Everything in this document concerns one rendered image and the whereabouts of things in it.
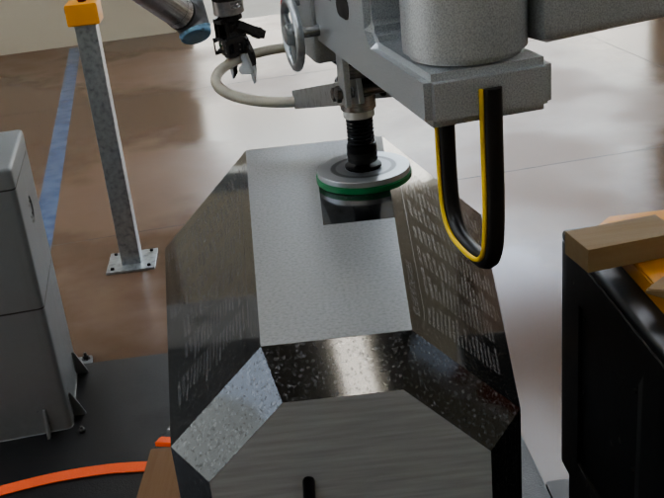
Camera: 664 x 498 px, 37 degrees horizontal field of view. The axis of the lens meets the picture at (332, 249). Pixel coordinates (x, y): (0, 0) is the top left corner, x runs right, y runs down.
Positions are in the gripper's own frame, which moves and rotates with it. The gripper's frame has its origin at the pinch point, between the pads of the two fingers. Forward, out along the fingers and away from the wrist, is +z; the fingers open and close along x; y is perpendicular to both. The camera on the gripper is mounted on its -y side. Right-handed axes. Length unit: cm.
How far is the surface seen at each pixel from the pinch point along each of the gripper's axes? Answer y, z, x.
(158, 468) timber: 82, 73, 46
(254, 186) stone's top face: 49, 1, 63
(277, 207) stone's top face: 55, 0, 78
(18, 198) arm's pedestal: 75, 13, -11
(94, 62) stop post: -4, 11, -99
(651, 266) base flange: 20, 9, 148
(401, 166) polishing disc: 26, -1, 89
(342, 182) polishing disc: 41, -2, 84
